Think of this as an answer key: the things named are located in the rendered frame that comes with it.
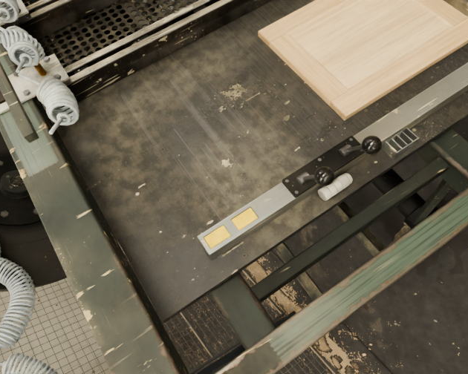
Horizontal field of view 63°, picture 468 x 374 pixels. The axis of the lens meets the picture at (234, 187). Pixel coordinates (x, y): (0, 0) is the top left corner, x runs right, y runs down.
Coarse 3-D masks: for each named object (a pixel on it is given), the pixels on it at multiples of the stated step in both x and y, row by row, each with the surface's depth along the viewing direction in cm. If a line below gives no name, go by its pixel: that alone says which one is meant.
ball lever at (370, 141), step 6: (366, 138) 76; (372, 138) 75; (378, 138) 75; (366, 144) 75; (372, 144) 74; (378, 144) 75; (342, 150) 85; (348, 150) 84; (354, 150) 82; (366, 150) 76; (372, 150) 75; (378, 150) 75
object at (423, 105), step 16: (448, 80) 94; (464, 80) 94; (416, 96) 93; (432, 96) 93; (448, 96) 92; (400, 112) 91; (416, 112) 91; (432, 112) 94; (368, 128) 90; (384, 128) 90; (400, 128) 89; (336, 176) 88; (272, 192) 84; (288, 192) 84; (304, 192) 84; (256, 208) 83; (272, 208) 83; (288, 208) 86; (224, 224) 82; (256, 224) 81; (224, 240) 80; (240, 240) 83
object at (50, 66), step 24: (216, 0) 110; (240, 0) 110; (264, 0) 116; (168, 24) 107; (192, 24) 107; (216, 24) 112; (24, 48) 87; (120, 48) 104; (144, 48) 104; (168, 48) 108; (24, 72) 96; (48, 72) 96; (72, 72) 101; (96, 72) 101; (120, 72) 105; (24, 96) 93
